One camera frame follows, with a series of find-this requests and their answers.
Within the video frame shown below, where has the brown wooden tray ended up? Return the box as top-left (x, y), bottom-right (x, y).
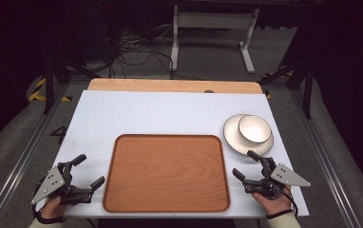
top-left (102, 133), bottom-right (232, 214)

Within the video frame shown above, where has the yellow black hazard tape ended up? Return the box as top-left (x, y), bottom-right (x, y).
top-left (262, 70), bottom-right (296, 100)
top-left (27, 77), bottom-right (73, 103)

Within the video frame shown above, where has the white bowl with dark rim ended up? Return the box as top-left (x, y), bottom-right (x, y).
top-left (238, 114), bottom-right (273, 145)

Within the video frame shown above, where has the bundle of black floor cables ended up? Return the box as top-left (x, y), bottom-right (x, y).
top-left (106, 23), bottom-right (178, 80)

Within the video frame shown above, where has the white table cover board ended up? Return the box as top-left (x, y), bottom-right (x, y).
top-left (35, 89), bottom-right (311, 219)

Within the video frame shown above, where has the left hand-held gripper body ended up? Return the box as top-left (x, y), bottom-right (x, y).
top-left (30, 161), bottom-right (92, 206)

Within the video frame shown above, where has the black tripod stand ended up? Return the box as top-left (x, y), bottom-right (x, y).
top-left (258, 56), bottom-right (316, 120)
top-left (41, 53), bottom-right (102, 115)

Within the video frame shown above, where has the aluminium floor rail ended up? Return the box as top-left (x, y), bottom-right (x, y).
top-left (0, 84), bottom-right (72, 228)
top-left (288, 89), bottom-right (363, 228)

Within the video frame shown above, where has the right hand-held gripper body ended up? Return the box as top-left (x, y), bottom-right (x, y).
top-left (243, 156), bottom-right (312, 201)

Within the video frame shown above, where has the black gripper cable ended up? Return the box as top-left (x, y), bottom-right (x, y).
top-left (278, 184), bottom-right (299, 219)

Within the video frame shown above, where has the person's right hand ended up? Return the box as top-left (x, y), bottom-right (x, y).
top-left (251, 189), bottom-right (294, 217)

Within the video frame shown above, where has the white plate with dark rim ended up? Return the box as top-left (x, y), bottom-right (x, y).
top-left (222, 113), bottom-right (275, 157)

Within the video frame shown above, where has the person's left hand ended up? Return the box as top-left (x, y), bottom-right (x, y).
top-left (40, 196), bottom-right (68, 220)

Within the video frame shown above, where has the black wrist strap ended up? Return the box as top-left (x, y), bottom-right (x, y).
top-left (265, 208), bottom-right (294, 220)
top-left (32, 204), bottom-right (67, 225)

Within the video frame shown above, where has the white metal stand frame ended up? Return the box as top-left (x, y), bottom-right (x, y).
top-left (169, 4), bottom-right (260, 74)

